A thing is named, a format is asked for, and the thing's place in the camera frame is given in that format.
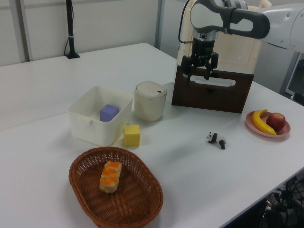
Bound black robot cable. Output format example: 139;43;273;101
178;0;193;44

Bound orange topped bread slice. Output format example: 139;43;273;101
99;161;122;194

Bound black cable bundle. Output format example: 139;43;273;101
262;174;304;228

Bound dark brown wooden drawer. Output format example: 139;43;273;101
171;65;255;114

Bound yellow toy banana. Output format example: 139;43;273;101
252;109;277;136

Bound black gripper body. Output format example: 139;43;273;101
181;32;219;73

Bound toy panda figurine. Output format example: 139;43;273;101
205;132;227;150

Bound red toy apple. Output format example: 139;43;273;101
266;112;286;131

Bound white plastic storage bin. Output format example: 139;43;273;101
67;85;134;146

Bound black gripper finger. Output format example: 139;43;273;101
204;60;216;81
182;63;195;84

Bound black camera stand pole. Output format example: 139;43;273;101
64;0;80;59

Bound purple foam cube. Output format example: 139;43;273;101
99;104;119;123

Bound cream mini trash can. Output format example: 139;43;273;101
133;81;168;122

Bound brown wicker basket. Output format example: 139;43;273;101
68;146;164;228

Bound yellow foam cube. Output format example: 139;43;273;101
123;124;141;147

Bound pink plastic plate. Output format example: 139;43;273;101
245;111;291;142

